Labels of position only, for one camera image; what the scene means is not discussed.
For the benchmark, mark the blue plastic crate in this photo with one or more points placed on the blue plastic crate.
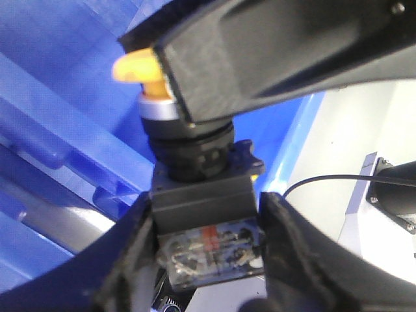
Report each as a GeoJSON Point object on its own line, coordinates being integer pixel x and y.
{"type": "Point", "coordinates": [74, 156]}
{"type": "Point", "coordinates": [278, 133]}

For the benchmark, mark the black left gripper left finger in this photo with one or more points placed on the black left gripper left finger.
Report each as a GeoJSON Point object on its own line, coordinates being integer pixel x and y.
{"type": "Point", "coordinates": [115, 273]}

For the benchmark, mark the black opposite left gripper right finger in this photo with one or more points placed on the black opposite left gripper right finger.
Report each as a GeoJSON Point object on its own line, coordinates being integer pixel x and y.
{"type": "Point", "coordinates": [223, 58]}

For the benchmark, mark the left blue plastic crate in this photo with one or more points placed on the left blue plastic crate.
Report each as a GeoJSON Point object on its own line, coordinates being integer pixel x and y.
{"type": "Point", "coordinates": [74, 156]}

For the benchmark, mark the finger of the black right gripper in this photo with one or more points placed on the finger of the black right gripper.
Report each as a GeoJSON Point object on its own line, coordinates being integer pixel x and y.
{"type": "Point", "coordinates": [307, 271]}

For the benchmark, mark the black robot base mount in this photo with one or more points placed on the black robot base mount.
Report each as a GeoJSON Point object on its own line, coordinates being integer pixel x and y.
{"type": "Point", "coordinates": [397, 202]}

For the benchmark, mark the yellow mushroom push button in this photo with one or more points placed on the yellow mushroom push button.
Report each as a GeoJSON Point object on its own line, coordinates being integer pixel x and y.
{"type": "Point", "coordinates": [202, 190]}

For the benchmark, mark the right blue plastic crate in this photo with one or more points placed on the right blue plastic crate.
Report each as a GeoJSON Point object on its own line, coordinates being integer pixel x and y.
{"type": "Point", "coordinates": [278, 133]}

